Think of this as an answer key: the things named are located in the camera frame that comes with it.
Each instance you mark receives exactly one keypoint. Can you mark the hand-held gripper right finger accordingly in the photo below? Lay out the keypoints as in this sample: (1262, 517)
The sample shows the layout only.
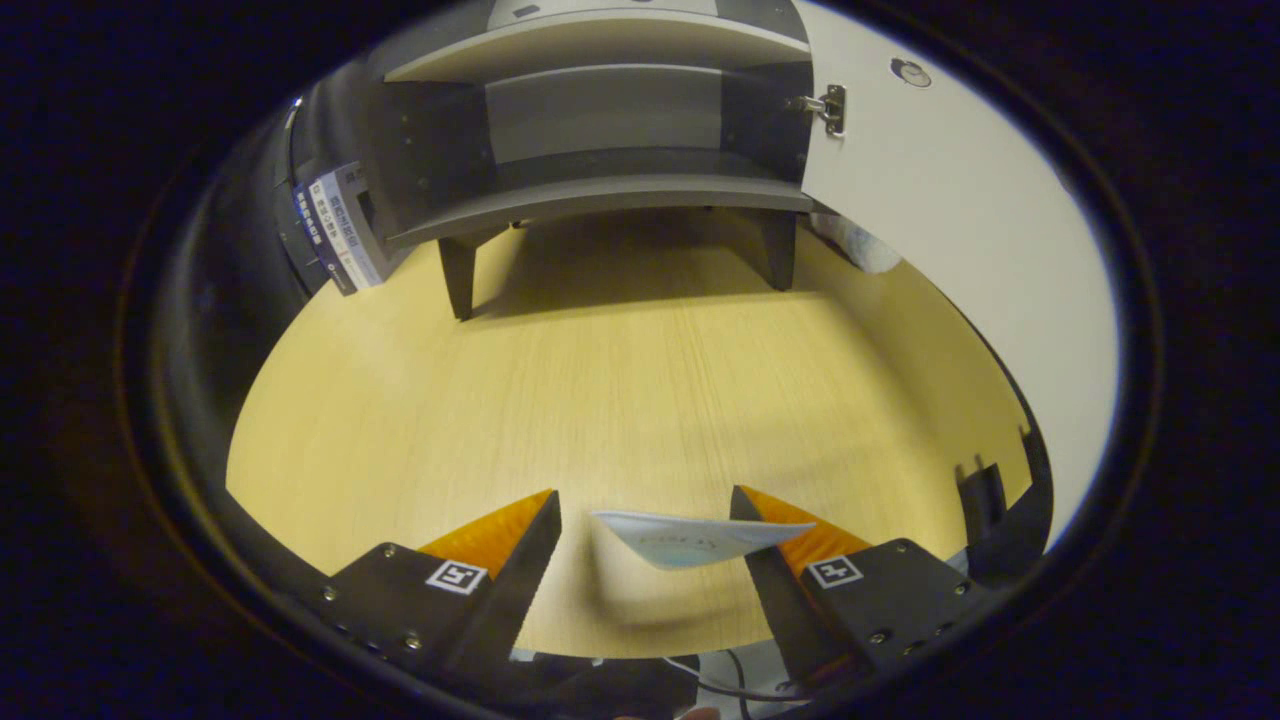
(790, 610)

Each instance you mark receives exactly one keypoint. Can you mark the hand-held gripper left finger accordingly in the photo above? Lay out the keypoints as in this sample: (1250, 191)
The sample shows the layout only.
(515, 590)

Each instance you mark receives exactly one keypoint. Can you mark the white blue tube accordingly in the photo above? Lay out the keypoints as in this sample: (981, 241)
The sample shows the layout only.
(680, 540)

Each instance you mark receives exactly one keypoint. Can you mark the white cabinet door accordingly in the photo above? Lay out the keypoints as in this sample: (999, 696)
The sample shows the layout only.
(950, 250)

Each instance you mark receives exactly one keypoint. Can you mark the white plastic bag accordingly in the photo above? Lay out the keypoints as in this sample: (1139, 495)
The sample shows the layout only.
(865, 248)

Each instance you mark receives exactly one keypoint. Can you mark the grey cabinet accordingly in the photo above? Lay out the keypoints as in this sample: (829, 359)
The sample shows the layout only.
(600, 195)

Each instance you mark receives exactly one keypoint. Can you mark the metal door hinge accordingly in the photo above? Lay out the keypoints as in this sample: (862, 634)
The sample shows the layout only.
(832, 108)

